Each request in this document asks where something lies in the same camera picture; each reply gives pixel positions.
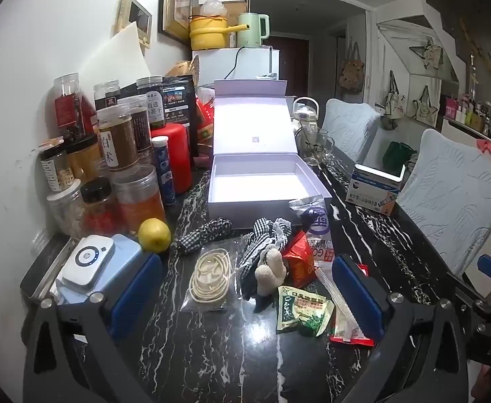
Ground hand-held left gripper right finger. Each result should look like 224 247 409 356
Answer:
331 254 468 403

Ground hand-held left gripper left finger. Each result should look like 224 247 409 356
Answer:
23 254 164 403

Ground green snack packet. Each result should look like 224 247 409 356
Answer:
276 285 335 337

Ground red snack packet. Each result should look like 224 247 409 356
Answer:
281 231 317 289

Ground clear bag with cream cord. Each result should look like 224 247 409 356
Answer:
181 245 235 313

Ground silver purple snack packet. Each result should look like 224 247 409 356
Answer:
288 195 334 263

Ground white plush toy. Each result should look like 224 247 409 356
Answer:
256 248 288 297

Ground gingham cloth with lace trim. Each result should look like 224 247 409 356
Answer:
236 217 292 301

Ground lavender gift box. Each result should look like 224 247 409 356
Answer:
207 79 332 229

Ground light blue box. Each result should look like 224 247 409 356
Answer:
56 234 145 303

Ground white round-dial device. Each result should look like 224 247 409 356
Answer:
62 235 116 289

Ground yellow lemon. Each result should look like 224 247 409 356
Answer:
138 217 172 253

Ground black-lid jar of red contents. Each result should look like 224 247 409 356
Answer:
80 177 122 236

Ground light blue covered chair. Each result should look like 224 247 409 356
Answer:
321 98 382 164
397 129 491 278

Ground wide jar of orange contents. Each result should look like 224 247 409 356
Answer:
111 164 167 236

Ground black metal tin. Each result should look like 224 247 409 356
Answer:
19 235 76 301

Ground jar of white pieces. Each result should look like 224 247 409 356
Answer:
46 180 87 240

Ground blue white mask box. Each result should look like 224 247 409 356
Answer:
348 162 406 216

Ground blue tablet tube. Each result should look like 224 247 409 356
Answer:
152 135 176 206

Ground amber jar with black lid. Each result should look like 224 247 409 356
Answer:
66 133 103 181

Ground red canister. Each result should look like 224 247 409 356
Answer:
151 124 193 196

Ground small orange-lid nut jar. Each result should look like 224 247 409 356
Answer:
39 138 75 193

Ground green bag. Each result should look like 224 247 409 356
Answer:
382 140 418 177

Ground row of cosmetic bottles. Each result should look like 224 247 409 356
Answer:
443 54 491 147

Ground brown powder jar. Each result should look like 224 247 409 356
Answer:
97 105 139 172

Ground glass mug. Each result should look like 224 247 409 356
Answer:
296 126 335 166

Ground dark contents jar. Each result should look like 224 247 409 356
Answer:
121 96 154 152

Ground cream tote bag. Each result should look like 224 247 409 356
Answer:
384 71 408 120
411 85 441 129

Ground red packages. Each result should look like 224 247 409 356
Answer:
195 88 216 169

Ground dark green jar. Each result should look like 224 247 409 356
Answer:
136 76 166 130

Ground tall jar of red fruit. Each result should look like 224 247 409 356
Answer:
53 73 99 143

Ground black pouch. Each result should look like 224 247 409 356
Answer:
161 75 198 164

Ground clear jar with black label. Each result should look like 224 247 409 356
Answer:
93 80 122 112

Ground star shaped tote bag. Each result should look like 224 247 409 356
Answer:
409 36 445 70

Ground brown bear tote bag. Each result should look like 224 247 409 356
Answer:
340 42 366 95

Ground brown paper bag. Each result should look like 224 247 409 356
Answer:
165 61 200 78

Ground white board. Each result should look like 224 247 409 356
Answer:
75 21 151 93

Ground dark wooden door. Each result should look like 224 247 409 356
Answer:
264 36 310 97

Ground white fridge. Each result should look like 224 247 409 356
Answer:
192 46 280 89

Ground yellow pot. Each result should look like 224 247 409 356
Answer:
189 14 246 50

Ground white staircase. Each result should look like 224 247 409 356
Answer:
373 0 468 89

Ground green kettle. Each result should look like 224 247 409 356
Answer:
235 12 271 49

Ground large framed picture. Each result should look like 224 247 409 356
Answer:
158 0 194 45

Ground black kettle cable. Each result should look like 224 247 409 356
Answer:
224 46 246 80

